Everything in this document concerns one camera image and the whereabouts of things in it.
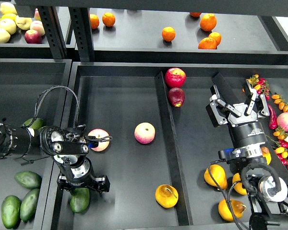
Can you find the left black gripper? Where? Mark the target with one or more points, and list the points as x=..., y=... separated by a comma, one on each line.
x=67, y=180

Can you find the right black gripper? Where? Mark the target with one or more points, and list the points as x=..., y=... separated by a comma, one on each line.
x=242, y=119

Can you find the dark green avocado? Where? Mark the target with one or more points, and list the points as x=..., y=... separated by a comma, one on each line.
x=80, y=200

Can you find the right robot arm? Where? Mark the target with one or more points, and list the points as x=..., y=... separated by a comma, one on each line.
x=267, y=215

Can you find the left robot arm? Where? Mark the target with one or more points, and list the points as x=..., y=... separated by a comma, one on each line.
x=67, y=147

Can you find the yellow pear with brown tip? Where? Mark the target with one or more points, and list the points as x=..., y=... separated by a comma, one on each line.
x=266, y=154

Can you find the dark avocado in left bin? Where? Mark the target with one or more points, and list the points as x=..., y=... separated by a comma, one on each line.
x=28, y=179

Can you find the small yellow pear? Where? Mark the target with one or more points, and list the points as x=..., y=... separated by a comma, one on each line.
x=238, y=187

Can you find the green avocado upper left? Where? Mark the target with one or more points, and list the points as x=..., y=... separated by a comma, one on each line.
x=37, y=124

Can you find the upper cherry tomato bunch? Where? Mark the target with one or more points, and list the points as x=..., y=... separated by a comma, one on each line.
x=260, y=85

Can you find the cherry tomato bunch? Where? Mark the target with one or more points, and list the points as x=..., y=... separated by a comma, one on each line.
x=279, y=145
x=260, y=85

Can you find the red chili pepper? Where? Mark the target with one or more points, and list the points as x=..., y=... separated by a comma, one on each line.
x=272, y=117

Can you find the orange cherry tomato sprig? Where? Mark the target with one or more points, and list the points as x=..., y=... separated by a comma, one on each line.
x=282, y=104

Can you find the pink peach right bin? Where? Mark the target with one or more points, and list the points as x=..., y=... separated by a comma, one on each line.
x=282, y=121

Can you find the pink apple left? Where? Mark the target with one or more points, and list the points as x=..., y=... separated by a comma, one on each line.
x=99, y=146

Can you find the pink apple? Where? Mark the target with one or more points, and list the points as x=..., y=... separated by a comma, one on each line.
x=99, y=146
x=144, y=133

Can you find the dark red apple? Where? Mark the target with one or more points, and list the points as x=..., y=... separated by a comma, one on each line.
x=176, y=96

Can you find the black bin divider right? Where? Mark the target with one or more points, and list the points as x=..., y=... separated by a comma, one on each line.
x=258, y=178

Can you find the black bin divider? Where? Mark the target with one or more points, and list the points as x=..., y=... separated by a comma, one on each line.
x=258, y=178
x=176, y=173

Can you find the lower cherry tomato bunch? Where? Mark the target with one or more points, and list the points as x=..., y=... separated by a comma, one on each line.
x=279, y=145

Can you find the orange front right shelf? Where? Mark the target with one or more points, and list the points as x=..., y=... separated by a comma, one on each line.
x=207, y=43

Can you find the orange shelf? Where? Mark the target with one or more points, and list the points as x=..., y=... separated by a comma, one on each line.
x=207, y=43
x=216, y=36
x=168, y=34

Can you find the bright red apple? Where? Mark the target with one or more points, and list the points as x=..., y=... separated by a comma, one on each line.
x=175, y=77

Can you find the pink apple centre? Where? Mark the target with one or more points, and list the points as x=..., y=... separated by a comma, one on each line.
x=144, y=133

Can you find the black centre display bin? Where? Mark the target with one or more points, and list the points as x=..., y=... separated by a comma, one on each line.
x=117, y=97

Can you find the black display bin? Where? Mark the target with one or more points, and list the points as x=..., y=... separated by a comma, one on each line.
x=117, y=97
x=21, y=82

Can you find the large orange upper right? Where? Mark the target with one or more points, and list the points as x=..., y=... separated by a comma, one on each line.
x=208, y=22

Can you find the orange centre shelf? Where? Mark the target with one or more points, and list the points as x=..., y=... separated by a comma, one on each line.
x=168, y=34

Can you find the orange under shelf edge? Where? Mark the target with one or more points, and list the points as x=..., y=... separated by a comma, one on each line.
x=195, y=14

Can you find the black bin divider left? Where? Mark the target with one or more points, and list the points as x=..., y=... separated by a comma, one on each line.
x=176, y=173

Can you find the black top shelf beam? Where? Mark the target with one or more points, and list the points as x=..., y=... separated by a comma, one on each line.
x=245, y=7

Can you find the black left display bin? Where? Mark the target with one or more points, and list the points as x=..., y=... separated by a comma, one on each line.
x=21, y=82

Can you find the black upper shelf tray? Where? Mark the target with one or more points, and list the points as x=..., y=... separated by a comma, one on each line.
x=136, y=37

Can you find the black upper left tray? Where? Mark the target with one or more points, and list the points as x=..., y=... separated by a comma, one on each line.
x=17, y=47

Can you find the black perforated post right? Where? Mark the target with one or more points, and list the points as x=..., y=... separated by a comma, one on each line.
x=80, y=19

